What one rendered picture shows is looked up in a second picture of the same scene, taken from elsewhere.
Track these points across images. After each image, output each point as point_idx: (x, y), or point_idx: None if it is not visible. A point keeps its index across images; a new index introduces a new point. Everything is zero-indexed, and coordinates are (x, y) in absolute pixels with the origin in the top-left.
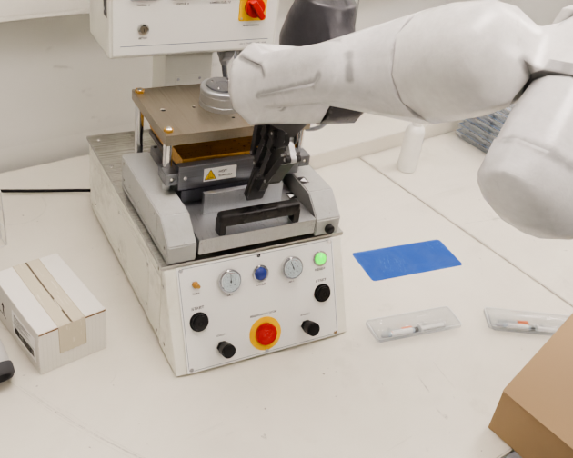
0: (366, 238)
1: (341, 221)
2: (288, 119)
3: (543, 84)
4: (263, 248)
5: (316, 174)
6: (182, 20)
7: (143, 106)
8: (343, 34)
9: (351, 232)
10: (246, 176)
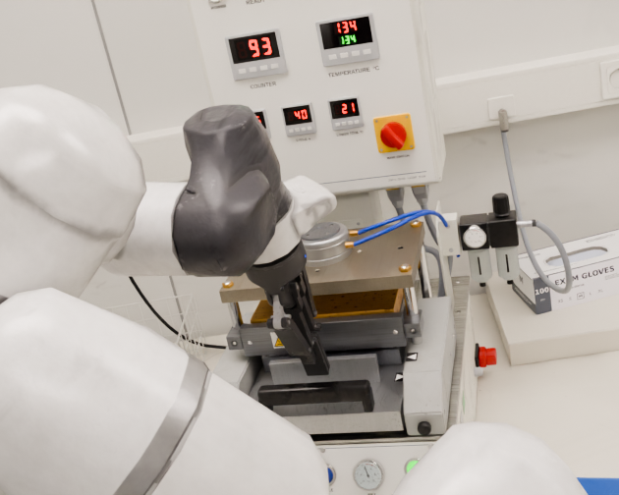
0: (617, 460)
1: (597, 428)
2: (143, 269)
3: None
4: (330, 442)
5: (437, 351)
6: (307, 158)
7: None
8: (204, 163)
9: (599, 446)
10: (331, 346)
